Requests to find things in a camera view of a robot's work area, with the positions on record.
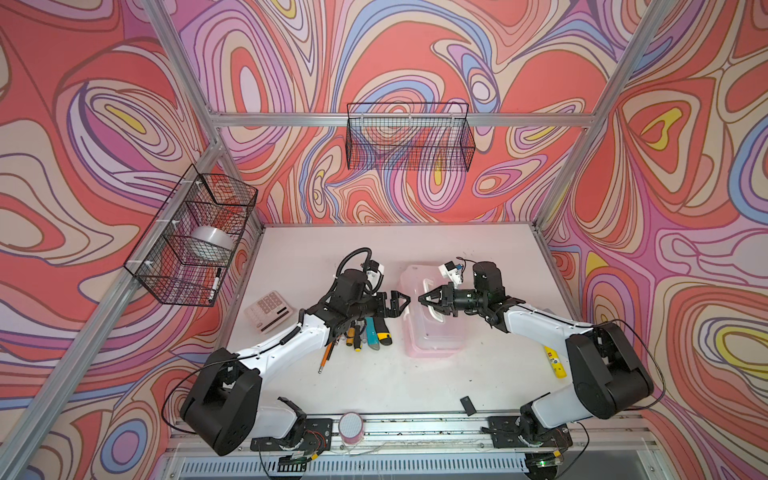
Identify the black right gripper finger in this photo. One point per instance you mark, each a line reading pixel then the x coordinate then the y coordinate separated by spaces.
pixel 435 293
pixel 435 307

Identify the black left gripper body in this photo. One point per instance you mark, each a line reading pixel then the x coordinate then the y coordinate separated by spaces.
pixel 371 307

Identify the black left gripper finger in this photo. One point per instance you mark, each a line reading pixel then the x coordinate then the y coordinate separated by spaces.
pixel 397 295
pixel 399 306

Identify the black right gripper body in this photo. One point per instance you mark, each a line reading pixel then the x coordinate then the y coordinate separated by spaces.
pixel 461 299

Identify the pink plastic tool box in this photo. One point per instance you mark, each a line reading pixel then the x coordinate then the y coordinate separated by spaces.
pixel 428 333

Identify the orange pencil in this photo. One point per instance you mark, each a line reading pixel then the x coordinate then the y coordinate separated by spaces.
pixel 326 356

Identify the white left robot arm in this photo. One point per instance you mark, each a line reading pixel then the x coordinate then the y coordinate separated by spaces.
pixel 225 406

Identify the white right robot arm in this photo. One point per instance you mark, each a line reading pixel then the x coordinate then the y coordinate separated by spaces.
pixel 607 376

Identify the yellow black utility knife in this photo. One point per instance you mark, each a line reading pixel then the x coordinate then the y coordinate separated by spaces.
pixel 382 331

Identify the teal utility knife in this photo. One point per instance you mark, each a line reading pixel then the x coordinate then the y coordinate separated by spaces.
pixel 371 334

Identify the yellow black screwdriver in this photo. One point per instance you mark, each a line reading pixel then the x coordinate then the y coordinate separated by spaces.
pixel 357 337

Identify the pink white calculator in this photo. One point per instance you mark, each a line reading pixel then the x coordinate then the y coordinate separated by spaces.
pixel 268 313

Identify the small black clip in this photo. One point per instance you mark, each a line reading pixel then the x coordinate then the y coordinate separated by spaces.
pixel 468 406

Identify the yellow glue stick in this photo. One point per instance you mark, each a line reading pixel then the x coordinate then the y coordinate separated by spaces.
pixel 555 363

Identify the black marker in basket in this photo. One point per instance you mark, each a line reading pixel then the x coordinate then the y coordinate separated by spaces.
pixel 215 285

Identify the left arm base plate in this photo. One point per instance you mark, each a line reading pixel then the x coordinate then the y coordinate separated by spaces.
pixel 308 437

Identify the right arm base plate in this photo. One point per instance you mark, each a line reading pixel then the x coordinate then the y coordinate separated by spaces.
pixel 523 432

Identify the black wire basket back wall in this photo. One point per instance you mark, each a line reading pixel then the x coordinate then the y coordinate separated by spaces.
pixel 409 136

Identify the black wire basket wall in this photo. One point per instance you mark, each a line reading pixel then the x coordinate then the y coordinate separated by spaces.
pixel 409 136
pixel 185 256

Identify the grey duct tape roll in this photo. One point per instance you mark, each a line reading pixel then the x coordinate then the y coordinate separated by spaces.
pixel 211 245

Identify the black wire basket left wall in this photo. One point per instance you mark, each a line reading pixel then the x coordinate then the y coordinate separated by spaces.
pixel 185 256

